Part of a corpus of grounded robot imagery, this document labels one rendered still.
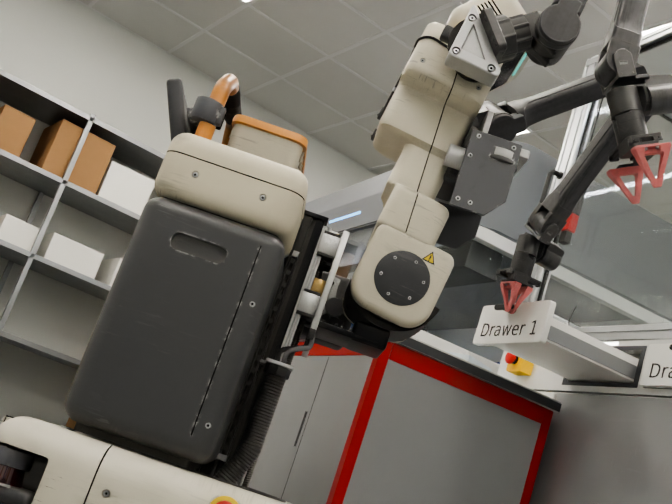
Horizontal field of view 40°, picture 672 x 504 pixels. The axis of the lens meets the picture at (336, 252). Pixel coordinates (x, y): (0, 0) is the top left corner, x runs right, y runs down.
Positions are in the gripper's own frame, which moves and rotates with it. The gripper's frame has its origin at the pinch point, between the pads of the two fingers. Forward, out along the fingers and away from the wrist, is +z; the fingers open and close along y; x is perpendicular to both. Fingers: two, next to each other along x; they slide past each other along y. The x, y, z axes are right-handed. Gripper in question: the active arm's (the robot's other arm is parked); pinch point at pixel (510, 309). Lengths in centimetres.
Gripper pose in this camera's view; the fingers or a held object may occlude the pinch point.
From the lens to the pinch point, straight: 234.9
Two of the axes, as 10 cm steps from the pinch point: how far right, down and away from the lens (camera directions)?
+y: 8.6, 3.7, 3.6
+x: -4.2, 0.9, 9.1
